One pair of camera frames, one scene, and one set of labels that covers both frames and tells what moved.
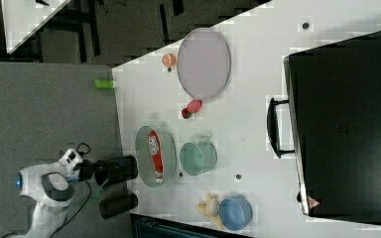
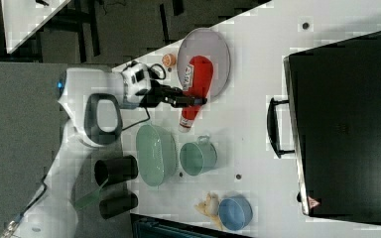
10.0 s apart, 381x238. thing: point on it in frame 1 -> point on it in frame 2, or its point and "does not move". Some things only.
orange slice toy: x=169 y=59 does not move
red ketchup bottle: x=157 y=155 -> x=198 y=77
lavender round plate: x=203 y=62 does not move
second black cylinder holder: x=112 y=206 does not move
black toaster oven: x=342 y=122 does not move
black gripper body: x=86 y=171 -> x=155 y=95
